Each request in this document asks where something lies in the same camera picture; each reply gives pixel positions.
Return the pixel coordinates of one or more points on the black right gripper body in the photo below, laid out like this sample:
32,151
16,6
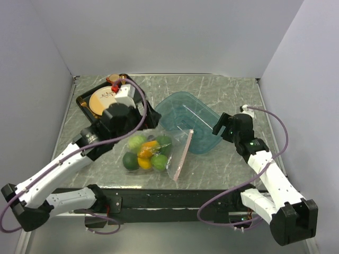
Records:
231,136

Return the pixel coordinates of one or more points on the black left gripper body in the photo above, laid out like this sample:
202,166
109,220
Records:
134,118

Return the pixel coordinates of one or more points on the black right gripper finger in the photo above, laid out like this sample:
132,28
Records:
227,121
221,122

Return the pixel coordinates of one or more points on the large green cabbage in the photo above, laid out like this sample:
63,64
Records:
135,142

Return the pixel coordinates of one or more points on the dark green avocado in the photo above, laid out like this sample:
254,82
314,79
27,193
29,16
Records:
130,161

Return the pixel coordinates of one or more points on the yellow green mango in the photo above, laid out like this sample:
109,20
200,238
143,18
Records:
148,149

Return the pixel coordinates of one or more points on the yellow lemon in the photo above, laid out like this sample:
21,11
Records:
144,163

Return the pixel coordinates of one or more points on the clear zip top bag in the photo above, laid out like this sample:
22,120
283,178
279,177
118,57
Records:
181,140

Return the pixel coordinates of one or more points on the green bell pepper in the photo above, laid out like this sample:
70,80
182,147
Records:
165,144

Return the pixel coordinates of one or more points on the small green cabbage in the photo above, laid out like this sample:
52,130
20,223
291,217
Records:
159,162

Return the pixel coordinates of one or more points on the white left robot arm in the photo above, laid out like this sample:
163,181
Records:
33,201

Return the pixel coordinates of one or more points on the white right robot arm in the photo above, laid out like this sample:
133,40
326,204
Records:
290,216

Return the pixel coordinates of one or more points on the cream orange plate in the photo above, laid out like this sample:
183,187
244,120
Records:
101,99

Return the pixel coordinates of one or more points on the teal plastic tray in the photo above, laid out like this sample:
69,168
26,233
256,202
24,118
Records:
183,111

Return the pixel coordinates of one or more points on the gold fork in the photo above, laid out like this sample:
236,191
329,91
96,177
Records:
84,104

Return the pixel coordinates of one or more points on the black serving tray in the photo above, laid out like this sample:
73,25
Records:
115,87

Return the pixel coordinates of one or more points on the orange ceramic cup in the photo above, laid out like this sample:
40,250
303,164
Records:
113,78

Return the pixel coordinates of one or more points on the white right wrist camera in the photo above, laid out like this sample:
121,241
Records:
247,109

